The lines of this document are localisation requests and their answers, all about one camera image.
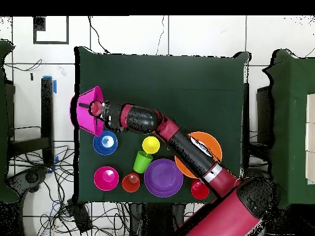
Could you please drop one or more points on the orange cup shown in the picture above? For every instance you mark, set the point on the orange cup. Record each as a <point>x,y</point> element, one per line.
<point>131,183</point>

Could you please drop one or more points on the yellow cup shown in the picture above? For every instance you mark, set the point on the yellow cup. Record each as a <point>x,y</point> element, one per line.
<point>150,145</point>

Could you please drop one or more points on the dark green table cloth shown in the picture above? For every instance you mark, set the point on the dark green table cloth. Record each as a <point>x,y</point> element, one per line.
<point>184,86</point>

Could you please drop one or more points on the red cup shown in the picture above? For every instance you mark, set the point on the red cup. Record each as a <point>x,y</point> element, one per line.
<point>198,191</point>

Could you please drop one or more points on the small crimson bowl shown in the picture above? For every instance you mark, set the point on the small crimson bowl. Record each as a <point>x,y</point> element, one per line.
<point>106,178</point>

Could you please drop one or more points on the black equipment stand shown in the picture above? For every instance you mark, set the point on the black equipment stand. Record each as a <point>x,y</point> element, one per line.
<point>157,221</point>

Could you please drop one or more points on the black office chair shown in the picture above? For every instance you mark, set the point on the black office chair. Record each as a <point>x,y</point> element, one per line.
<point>32,177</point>
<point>256,172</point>

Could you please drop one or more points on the black upright stand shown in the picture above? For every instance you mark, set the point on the black upright stand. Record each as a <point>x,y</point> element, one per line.
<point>47,118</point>

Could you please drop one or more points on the black square floor frame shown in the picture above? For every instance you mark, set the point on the black square floor frame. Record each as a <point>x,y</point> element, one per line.
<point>39,24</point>

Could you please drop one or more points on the green cup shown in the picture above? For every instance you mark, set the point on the green cup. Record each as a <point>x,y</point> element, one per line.
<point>142,162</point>

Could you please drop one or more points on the large orange bowl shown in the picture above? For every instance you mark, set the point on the large orange bowl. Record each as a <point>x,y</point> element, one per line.
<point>214,147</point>

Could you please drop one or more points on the green cloth side table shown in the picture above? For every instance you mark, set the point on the green cloth side table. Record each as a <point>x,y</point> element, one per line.
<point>290,123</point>
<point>6,191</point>

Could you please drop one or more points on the blue bowl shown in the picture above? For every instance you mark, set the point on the blue bowl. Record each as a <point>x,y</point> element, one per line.
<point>101,147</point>

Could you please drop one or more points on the large pink bowl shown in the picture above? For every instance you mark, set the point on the large pink bowl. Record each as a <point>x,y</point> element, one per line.
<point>86,120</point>

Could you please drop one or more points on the purple bowl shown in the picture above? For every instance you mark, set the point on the purple bowl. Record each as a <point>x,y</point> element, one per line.
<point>163,178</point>

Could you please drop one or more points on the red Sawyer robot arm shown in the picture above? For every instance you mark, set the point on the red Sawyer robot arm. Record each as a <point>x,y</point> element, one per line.
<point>187,152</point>

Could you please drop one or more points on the black power adapter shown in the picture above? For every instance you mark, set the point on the black power adapter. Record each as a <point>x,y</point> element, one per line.
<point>80,216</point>

